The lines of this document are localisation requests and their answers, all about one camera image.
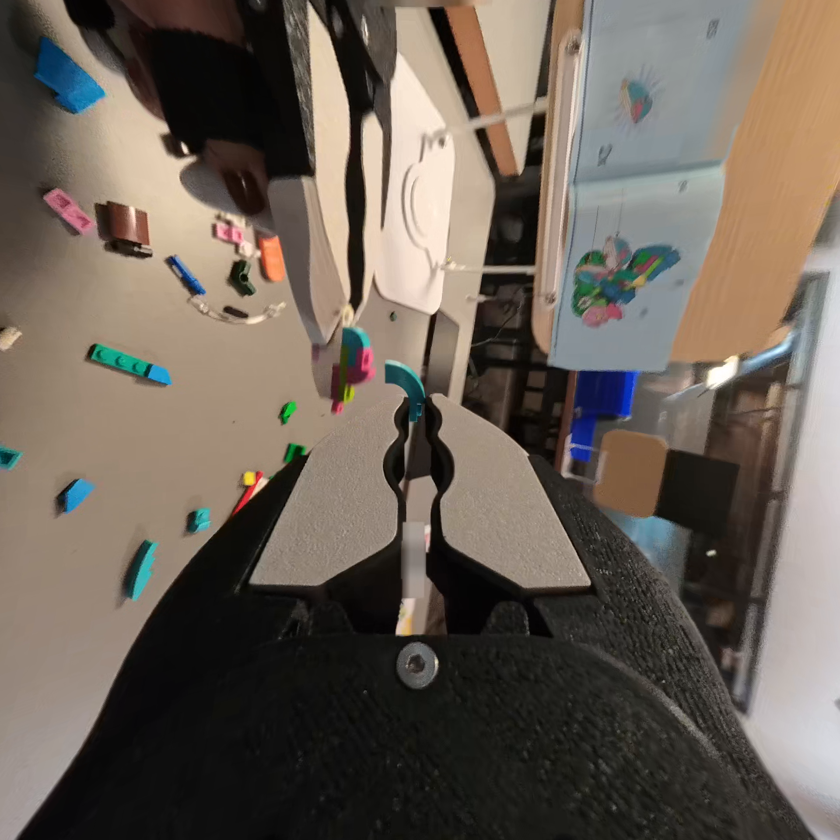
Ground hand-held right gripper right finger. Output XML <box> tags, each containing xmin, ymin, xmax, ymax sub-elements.
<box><xmin>423</xmin><ymin>392</ymin><xmax>593</xmax><ymax>599</ymax></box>

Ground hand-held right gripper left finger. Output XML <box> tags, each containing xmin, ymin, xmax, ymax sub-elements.
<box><xmin>248</xmin><ymin>394</ymin><xmax>411</xmax><ymax>598</ymax></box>

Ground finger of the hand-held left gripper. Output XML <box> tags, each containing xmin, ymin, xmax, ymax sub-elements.
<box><xmin>266</xmin><ymin>176</ymin><xmax>350</xmax><ymax>347</ymax></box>
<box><xmin>341</xmin><ymin>98</ymin><xmax>395</xmax><ymax>322</ymax></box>

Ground pink and teal lego assembly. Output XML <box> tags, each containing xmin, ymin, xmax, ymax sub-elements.
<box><xmin>314</xmin><ymin>325</ymin><xmax>376</xmax><ymax>414</ymax></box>

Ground teal curved lego piece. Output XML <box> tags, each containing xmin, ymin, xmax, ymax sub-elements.
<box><xmin>384</xmin><ymin>360</ymin><xmax>426</xmax><ymax>421</ymax></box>

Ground transparent curved lego piece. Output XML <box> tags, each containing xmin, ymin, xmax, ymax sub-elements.
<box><xmin>187</xmin><ymin>295</ymin><xmax>287</xmax><ymax>326</ymax></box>

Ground red lego piece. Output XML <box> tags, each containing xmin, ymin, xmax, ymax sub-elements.
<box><xmin>231</xmin><ymin>472</ymin><xmax>270</xmax><ymax>519</ymax></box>

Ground blue lego rod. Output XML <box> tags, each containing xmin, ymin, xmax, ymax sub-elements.
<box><xmin>165</xmin><ymin>255</ymin><xmax>206</xmax><ymax>296</ymax></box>

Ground dark brown lego piece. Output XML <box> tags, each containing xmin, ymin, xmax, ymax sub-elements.
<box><xmin>95</xmin><ymin>200</ymin><xmax>153</xmax><ymax>258</ymax></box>

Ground long teal lego piece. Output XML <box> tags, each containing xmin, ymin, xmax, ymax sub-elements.
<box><xmin>123</xmin><ymin>539</ymin><xmax>158</xmax><ymax>601</ymax></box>

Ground green lego plate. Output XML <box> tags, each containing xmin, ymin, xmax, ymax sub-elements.
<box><xmin>87</xmin><ymin>343</ymin><xmax>155</xmax><ymax>380</ymax></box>

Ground large blue lego slope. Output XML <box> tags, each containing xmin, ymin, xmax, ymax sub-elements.
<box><xmin>34</xmin><ymin>36</ymin><xmax>106</xmax><ymax>116</ymax></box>

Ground pink lego plate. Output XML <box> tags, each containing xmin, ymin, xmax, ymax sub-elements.
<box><xmin>42</xmin><ymin>188</ymin><xmax>96</xmax><ymax>235</ymax></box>

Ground person's left hand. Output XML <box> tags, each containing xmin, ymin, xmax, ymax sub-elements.
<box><xmin>66</xmin><ymin>0</ymin><xmax>277</xmax><ymax>217</ymax></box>

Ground orange brick separator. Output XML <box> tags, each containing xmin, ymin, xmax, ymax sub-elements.
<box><xmin>256</xmin><ymin>235</ymin><xmax>286</xmax><ymax>283</ymax></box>

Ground tan square board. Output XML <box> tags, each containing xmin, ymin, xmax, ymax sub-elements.
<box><xmin>594</xmin><ymin>430</ymin><xmax>670</xmax><ymax>519</ymax></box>

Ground blue storage bins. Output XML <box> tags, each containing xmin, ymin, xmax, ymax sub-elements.
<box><xmin>570</xmin><ymin>371</ymin><xmax>641</xmax><ymax>454</ymax></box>

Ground grey table with wooden edge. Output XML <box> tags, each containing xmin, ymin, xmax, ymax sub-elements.
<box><xmin>427</xmin><ymin>0</ymin><xmax>559</xmax><ymax>178</ymax></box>

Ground black box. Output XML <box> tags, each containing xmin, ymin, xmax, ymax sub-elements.
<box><xmin>656</xmin><ymin>449</ymin><xmax>742</xmax><ymax>532</ymax></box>

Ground light blue instruction booklet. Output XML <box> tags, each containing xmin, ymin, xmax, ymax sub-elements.
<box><xmin>548</xmin><ymin>0</ymin><xmax>749</xmax><ymax>371</ymax></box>

